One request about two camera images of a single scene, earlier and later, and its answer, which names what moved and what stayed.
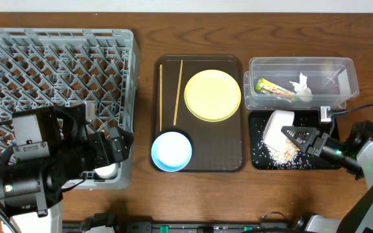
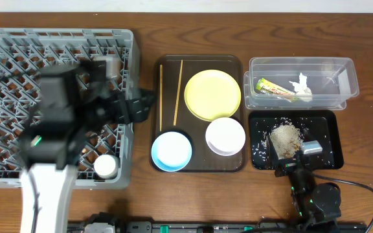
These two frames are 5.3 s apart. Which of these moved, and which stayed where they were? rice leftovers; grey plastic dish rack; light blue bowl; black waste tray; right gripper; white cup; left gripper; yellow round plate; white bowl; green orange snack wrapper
Moved: white bowl; rice leftovers; left gripper; right gripper
Stayed: green orange snack wrapper; grey plastic dish rack; white cup; yellow round plate; light blue bowl; black waste tray
